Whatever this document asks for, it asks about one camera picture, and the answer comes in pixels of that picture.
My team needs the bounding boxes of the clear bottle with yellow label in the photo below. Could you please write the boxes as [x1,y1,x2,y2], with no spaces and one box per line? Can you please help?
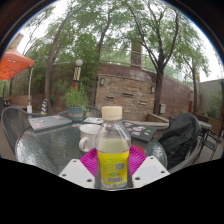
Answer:
[94,105,132,191]

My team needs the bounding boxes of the dark-trunked tree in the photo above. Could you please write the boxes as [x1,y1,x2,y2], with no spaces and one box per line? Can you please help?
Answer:
[123,1,201,116]

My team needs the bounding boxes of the yellow and blue striped cone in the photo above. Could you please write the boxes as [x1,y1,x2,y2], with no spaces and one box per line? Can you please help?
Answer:
[40,98,49,116]

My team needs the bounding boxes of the slender leaning tree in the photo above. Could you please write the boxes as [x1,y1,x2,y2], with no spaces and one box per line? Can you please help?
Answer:
[31,3,88,114]

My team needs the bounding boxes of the green plant in blue pot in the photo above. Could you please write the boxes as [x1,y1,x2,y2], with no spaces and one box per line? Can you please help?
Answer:
[63,84,89,123]

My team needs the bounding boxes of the grey laptop with stickers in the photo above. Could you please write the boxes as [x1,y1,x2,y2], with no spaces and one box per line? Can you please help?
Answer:
[28,114,73,132]

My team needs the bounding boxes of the white ceramic mug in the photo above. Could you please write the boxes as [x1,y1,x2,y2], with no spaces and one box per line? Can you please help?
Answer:
[78,123,102,153]

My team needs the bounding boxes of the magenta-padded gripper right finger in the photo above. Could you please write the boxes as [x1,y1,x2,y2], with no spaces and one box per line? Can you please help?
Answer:
[129,145,170,189]

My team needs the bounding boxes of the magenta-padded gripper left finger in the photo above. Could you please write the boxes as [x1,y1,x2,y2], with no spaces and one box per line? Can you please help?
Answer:
[58,148,99,190]

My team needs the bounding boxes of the wooden lamp post with globe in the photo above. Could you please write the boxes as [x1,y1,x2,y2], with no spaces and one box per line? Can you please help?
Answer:
[72,59,84,91]

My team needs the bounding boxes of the orange canopy tent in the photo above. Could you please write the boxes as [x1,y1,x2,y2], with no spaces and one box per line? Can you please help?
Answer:
[0,46,36,114]

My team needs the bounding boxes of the white printed booklet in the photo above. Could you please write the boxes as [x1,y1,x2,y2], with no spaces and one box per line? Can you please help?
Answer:
[83,116,104,125]

